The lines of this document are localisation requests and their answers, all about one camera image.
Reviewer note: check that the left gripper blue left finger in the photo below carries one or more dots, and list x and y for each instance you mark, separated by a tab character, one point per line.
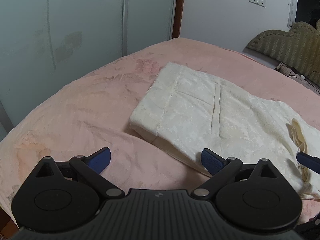
88	170

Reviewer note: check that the white wall socket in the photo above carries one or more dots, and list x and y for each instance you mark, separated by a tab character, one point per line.
261	3

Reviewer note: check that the frosted glass wardrobe door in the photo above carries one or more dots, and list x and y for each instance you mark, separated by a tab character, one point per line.
46	44

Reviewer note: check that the dark window with frame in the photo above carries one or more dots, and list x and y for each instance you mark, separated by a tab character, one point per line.
303	11

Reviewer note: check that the pink bed blanket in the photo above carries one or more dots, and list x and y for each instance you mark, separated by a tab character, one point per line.
93	112

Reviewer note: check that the brown wooden wardrobe frame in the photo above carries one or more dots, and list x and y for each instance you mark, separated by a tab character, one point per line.
176	28

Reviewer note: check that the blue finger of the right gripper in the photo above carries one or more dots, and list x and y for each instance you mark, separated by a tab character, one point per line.
313	163

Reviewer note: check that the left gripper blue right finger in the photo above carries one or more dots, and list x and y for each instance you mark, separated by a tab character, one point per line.
223	171

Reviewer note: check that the cream white pants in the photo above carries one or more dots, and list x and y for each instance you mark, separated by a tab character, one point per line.
186	111

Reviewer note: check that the olive green padded headboard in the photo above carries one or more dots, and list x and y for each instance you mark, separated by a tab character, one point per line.
299	48

